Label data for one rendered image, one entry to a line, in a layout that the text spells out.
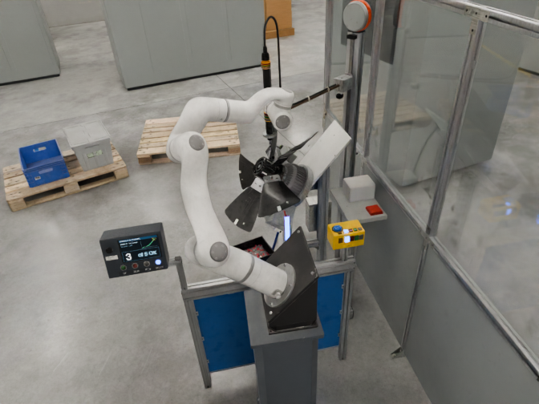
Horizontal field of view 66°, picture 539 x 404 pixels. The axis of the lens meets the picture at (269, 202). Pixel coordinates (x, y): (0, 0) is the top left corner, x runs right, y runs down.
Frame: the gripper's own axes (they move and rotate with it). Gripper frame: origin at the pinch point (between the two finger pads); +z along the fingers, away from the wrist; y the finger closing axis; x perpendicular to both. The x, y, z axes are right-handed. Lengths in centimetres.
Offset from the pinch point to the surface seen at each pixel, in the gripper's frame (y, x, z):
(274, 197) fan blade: -2, -48, -16
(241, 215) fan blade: -19, -68, 1
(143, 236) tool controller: -65, -41, -39
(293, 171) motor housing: 12.9, -46.9, 5.6
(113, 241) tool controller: -77, -41, -39
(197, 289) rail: -47, -81, -38
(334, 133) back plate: 40, -33, 17
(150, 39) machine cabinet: -92, -89, 541
